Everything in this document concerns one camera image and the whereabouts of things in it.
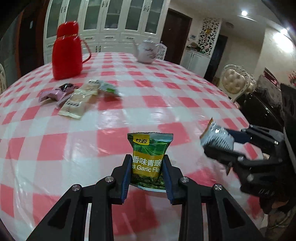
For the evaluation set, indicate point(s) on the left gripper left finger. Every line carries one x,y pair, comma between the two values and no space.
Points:
67,218

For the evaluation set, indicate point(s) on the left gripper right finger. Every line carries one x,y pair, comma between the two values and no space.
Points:
225,217

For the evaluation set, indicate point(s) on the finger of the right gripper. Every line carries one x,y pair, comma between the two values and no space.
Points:
229,158
257,136

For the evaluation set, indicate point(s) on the orange grey snack packet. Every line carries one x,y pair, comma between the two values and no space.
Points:
216,136

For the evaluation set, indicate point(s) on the green garlic pea packet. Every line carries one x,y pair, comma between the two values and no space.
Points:
148,153

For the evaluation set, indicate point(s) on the beige nut snack packet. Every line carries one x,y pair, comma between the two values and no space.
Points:
76,105

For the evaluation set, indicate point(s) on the pink purple snack packet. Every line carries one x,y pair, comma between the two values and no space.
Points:
60,94

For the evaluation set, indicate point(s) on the cream tufted chair right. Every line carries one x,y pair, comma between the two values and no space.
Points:
235,82

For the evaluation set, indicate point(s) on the red white checkered tablecloth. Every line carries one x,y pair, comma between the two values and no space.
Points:
43,153

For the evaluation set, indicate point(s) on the white side cabinet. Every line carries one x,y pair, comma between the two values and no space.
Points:
195,62

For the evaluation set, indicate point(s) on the white floral teapot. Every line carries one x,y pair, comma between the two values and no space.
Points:
146,52

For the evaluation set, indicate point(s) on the green white snack packet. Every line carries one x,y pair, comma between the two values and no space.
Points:
108,89

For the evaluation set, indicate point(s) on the dark wooden door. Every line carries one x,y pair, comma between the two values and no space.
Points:
175,35

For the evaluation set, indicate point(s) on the red thermos jug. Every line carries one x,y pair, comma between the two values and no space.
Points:
67,59

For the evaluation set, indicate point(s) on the white glass-door cabinet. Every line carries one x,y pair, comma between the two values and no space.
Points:
106,25

